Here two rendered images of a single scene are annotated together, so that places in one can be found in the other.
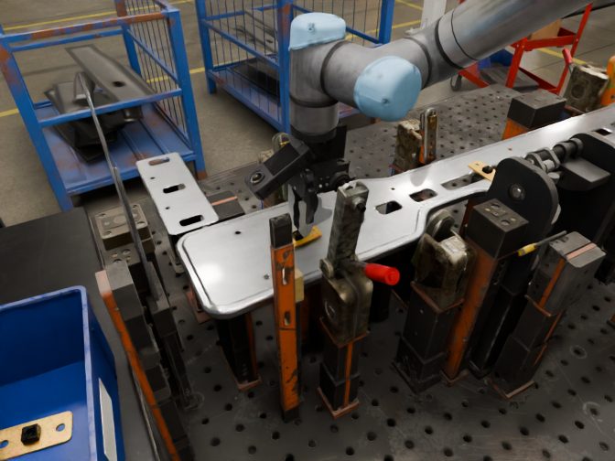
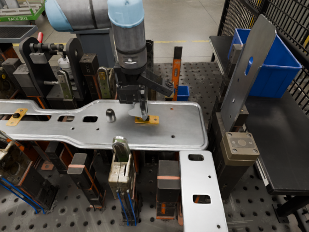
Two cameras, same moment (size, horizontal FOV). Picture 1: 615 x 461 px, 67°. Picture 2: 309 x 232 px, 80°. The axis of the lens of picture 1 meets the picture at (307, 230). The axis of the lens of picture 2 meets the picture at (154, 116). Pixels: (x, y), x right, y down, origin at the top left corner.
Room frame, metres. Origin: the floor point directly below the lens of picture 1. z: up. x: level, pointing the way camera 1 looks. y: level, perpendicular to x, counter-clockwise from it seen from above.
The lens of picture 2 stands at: (1.00, 0.26, 1.48)
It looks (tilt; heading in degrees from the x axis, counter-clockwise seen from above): 46 degrees down; 210
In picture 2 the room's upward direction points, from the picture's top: straight up
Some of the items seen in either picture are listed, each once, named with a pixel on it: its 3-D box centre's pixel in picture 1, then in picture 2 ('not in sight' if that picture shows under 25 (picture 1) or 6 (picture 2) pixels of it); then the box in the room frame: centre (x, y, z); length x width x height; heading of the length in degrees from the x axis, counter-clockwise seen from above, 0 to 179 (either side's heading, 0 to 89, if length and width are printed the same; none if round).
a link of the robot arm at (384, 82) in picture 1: (379, 79); (116, 11); (0.59, -0.09, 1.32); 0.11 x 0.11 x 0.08; 43
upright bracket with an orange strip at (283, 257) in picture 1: (286, 339); (173, 101); (0.45, 0.03, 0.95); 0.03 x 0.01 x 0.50; 118
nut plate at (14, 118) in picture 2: (487, 170); (16, 115); (0.85, -0.39, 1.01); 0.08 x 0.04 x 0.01; 28
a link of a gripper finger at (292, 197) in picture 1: (306, 204); (137, 112); (0.66, 0.00, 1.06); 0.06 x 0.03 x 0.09; 118
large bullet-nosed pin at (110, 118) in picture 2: not in sight; (110, 115); (0.69, -0.09, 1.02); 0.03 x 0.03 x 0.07
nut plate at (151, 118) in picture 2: (297, 235); (146, 118); (0.63, 0.02, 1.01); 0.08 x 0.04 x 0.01; 118
